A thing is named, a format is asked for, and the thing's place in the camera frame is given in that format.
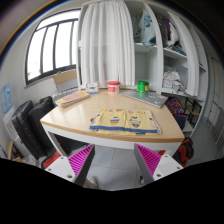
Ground white jar with red lid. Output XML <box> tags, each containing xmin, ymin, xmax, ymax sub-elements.
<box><xmin>107</xmin><ymin>80</ymin><xmax>121</xmax><ymax>95</ymax></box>

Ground red and black backpack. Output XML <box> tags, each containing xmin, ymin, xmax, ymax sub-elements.
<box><xmin>175</xmin><ymin>136</ymin><xmax>195</xmax><ymax>168</ymax></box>

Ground dark-framed window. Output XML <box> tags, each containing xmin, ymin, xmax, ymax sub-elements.
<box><xmin>24</xmin><ymin>9</ymin><xmax>82</xmax><ymax>86</ymax></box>

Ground black soft bag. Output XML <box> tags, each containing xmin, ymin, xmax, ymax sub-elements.
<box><xmin>27</xmin><ymin>96</ymin><xmax>57</xmax><ymax>158</ymax></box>

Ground grey laptop with stickers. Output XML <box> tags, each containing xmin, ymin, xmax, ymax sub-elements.
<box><xmin>119</xmin><ymin>89</ymin><xmax>169</xmax><ymax>109</ymax></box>

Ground blue wall poster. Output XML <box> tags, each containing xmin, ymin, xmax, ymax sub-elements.
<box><xmin>0</xmin><ymin>83</ymin><xmax>14</xmax><ymax>115</ymax></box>

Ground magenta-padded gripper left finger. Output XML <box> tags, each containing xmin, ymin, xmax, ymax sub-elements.
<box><xmin>44</xmin><ymin>143</ymin><xmax>96</xmax><ymax>188</ymax></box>

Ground cardboard box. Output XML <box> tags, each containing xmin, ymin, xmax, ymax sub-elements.
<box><xmin>53</xmin><ymin>69</ymin><xmax>80</xmax><ymax>93</ymax></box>

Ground white shelf unit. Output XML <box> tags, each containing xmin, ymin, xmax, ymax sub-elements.
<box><xmin>124</xmin><ymin>0</ymin><xmax>210</xmax><ymax>134</ymax></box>

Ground yellow patterned towel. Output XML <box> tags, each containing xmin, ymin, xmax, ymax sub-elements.
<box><xmin>89</xmin><ymin>108</ymin><xmax>163</xmax><ymax>136</ymax></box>

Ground colourful patterned bag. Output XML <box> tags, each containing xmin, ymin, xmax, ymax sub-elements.
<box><xmin>165</xmin><ymin>96</ymin><xmax>188</xmax><ymax>130</ymax></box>

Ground beige book with pink cover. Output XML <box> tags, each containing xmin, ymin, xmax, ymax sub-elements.
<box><xmin>54</xmin><ymin>90</ymin><xmax>92</xmax><ymax>109</ymax></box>

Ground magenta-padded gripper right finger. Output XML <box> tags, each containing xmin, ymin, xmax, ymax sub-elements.
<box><xmin>133</xmin><ymin>143</ymin><xmax>185</xmax><ymax>186</ymax></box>

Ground white curtain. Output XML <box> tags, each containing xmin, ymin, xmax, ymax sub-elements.
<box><xmin>79</xmin><ymin>1</ymin><xmax>136</xmax><ymax>88</ymax></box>

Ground green round jar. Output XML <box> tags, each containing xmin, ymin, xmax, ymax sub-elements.
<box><xmin>136</xmin><ymin>80</ymin><xmax>150</xmax><ymax>94</ymax></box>

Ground small white card box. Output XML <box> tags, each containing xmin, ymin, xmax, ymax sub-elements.
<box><xmin>85</xmin><ymin>81</ymin><xmax>100</xmax><ymax>95</ymax></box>

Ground red bag under table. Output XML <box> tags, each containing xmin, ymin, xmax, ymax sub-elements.
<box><xmin>41</xmin><ymin>149</ymin><xmax>63</xmax><ymax>170</ymax></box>

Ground black frame wooden stool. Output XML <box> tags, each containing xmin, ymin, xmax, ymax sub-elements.
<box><xmin>184</xmin><ymin>97</ymin><xmax>203</xmax><ymax>128</ymax></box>

